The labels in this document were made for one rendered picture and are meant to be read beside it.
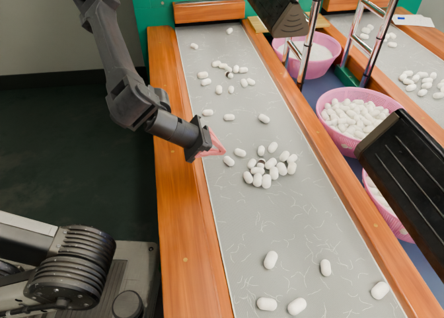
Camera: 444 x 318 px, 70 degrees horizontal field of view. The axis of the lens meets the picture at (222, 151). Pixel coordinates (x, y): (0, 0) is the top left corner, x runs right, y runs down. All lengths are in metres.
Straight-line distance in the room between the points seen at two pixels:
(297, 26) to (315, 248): 0.46
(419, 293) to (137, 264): 0.69
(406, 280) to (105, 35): 0.78
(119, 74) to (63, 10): 1.82
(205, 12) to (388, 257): 1.12
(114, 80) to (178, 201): 0.29
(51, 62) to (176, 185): 2.04
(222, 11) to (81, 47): 1.35
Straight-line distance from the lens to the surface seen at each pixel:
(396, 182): 0.40
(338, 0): 1.62
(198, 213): 0.70
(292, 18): 0.71
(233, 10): 1.46
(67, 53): 2.60
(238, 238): 0.69
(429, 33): 1.65
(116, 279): 0.98
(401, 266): 0.72
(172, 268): 0.64
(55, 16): 2.50
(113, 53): 0.73
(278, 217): 0.73
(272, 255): 0.66
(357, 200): 0.78
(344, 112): 1.08
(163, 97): 0.71
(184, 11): 1.43
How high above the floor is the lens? 1.34
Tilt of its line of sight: 45 degrees down
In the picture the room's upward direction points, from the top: straight up
